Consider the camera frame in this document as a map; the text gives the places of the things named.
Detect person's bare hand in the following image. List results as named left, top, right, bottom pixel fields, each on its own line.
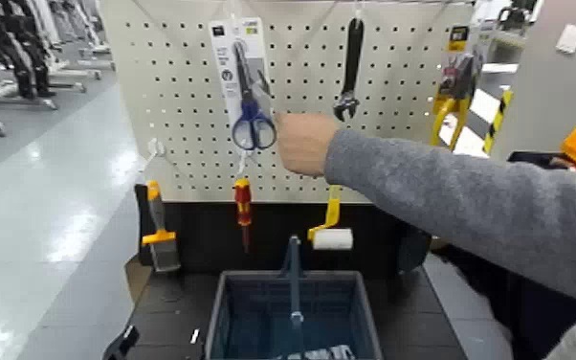
left=274, top=112, right=342, bottom=178

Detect white pegboard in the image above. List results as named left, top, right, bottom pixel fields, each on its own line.
left=99, top=0, right=475, bottom=205

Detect blue crate with grey rim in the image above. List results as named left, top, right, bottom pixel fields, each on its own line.
left=204, top=235, right=384, bottom=360

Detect black background device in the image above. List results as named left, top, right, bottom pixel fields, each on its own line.
left=498, top=5, right=533, bottom=33

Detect red yellow screwdriver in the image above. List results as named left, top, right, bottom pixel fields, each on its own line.
left=233, top=177, right=254, bottom=254

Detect black adjustable wrench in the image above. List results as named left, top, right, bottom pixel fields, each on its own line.
left=333, top=17, right=366, bottom=123

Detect blue scissors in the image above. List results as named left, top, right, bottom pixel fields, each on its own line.
left=208, top=17, right=278, bottom=152

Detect black background robot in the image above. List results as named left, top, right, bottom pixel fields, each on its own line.
left=0, top=0, right=58, bottom=100

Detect forearm in grey sleeve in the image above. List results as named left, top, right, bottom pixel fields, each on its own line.
left=323, top=127, right=576, bottom=315

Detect grey robot stand base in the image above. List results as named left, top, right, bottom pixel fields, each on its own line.
left=0, top=92, right=60, bottom=112

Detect yellow pliers in package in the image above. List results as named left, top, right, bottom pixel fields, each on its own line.
left=429, top=24, right=485, bottom=152

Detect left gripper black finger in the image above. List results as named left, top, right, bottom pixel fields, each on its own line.
left=101, top=325, right=141, bottom=360

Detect white wall plate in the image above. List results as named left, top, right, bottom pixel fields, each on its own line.
left=555, top=23, right=576, bottom=55

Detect yellow black striped post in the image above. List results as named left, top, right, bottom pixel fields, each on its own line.
left=482, top=89, right=514, bottom=156

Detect scraper with yellow grey handle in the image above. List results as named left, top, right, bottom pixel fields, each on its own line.
left=141, top=179, right=182, bottom=274

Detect white grey package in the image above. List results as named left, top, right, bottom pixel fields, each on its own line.
left=285, top=344, right=357, bottom=360

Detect yellow paint roller white sleeve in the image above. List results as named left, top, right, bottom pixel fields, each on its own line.
left=307, top=185, right=355, bottom=252

